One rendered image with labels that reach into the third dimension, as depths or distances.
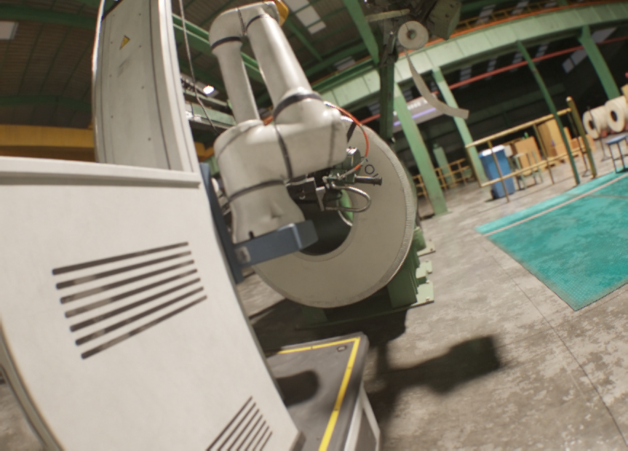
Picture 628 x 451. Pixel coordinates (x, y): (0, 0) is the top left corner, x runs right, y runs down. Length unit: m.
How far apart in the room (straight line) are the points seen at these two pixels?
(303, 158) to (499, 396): 0.93
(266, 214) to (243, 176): 0.11
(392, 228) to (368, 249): 0.18
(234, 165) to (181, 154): 0.13
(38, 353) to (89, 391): 0.06
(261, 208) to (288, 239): 0.09
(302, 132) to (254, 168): 0.14
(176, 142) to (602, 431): 1.24
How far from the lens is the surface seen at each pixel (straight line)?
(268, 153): 0.65
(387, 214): 1.50
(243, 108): 1.01
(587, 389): 0.98
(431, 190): 6.09
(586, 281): 1.57
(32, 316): 0.27
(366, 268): 1.58
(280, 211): 0.62
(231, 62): 1.04
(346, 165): 1.37
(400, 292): 1.80
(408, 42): 1.53
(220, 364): 0.39
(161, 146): 0.68
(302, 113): 0.70
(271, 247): 0.61
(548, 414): 0.92
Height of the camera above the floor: 0.70
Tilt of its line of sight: 2 degrees up
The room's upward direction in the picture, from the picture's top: 19 degrees counter-clockwise
